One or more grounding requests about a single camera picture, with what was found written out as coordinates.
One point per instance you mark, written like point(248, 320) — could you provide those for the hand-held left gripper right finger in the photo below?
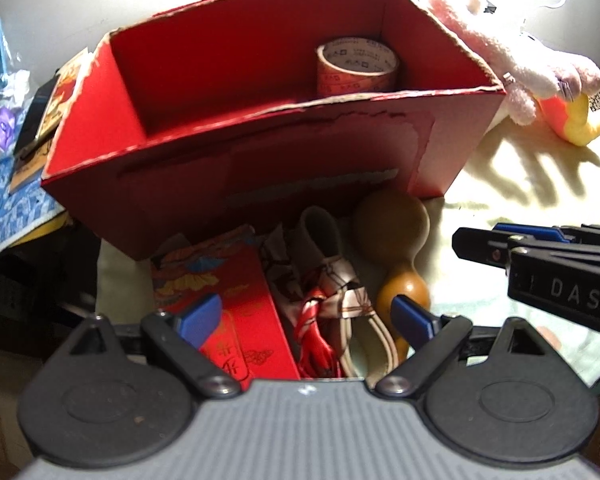
point(411, 320)

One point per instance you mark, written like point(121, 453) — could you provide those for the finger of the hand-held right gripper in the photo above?
point(535, 265)
point(530, 231)

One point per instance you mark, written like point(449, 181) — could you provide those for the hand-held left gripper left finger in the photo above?
point(200, 317)

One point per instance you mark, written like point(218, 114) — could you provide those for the red patterned gift box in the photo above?
point(245, 285)

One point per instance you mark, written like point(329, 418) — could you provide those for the brown gourd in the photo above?
point(397, 230)

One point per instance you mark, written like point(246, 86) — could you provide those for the red tassel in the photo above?
point(316, 335)

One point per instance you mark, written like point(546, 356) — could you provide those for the red cardboard box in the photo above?
point(290, 165)

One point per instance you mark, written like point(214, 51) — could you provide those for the cream tablecloth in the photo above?
point(515, 180)

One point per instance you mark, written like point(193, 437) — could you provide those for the pink plush toy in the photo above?
point(520, 70)

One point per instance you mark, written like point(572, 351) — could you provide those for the black charger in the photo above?
point(490, 6)

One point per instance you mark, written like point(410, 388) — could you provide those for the printed tape roll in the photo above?
point(357, 67)

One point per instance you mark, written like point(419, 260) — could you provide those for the red yellow printed card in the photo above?
point(60, 100)

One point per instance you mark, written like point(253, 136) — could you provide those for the black flat case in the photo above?
point(32, 120)

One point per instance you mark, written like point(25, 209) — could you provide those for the white plastic bag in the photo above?
point(16, 87)

